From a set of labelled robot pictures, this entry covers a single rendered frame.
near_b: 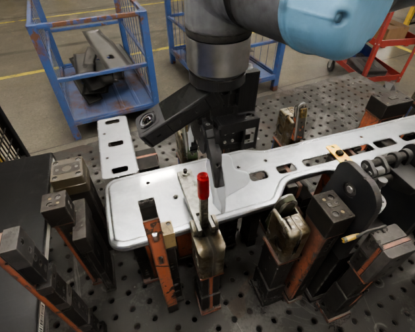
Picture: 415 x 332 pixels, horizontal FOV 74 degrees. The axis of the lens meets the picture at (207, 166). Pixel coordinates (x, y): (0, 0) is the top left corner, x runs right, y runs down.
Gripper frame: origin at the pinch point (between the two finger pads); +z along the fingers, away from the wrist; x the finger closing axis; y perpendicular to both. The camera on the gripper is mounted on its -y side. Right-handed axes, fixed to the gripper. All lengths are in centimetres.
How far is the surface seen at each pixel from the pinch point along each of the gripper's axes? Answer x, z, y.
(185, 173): 13.5, 11.4, -0.1
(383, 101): 30, 17, 76
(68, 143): 183, 119, -65
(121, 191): 20.3, 19.5, -15.9
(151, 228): -2.2, 6.4, -10.4
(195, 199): 5.9, 12.2, 0.0
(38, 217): 15.7, 16.5, -34.1
